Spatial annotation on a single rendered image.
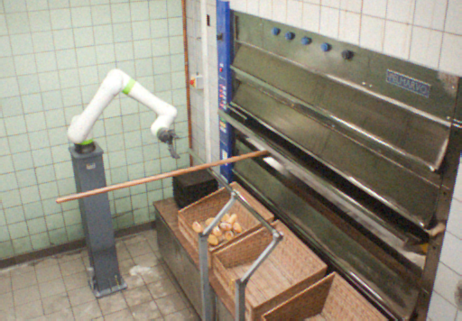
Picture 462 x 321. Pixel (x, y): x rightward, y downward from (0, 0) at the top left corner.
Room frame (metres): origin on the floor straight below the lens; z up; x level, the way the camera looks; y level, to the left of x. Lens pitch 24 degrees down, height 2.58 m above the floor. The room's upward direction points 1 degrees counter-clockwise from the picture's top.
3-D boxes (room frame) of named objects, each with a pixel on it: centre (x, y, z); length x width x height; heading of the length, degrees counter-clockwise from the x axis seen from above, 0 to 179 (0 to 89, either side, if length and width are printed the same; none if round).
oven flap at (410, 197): (2.48, -0.43, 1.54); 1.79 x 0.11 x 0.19; 26
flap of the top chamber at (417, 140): (2.48, -0.43, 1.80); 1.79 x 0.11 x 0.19; 26
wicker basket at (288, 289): (2.36, -0.19, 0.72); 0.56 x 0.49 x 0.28; 25
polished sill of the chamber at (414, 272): (2.49, -0.45, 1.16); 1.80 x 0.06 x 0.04; 26
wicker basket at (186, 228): (2.89, 0.07, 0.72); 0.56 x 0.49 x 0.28; 27
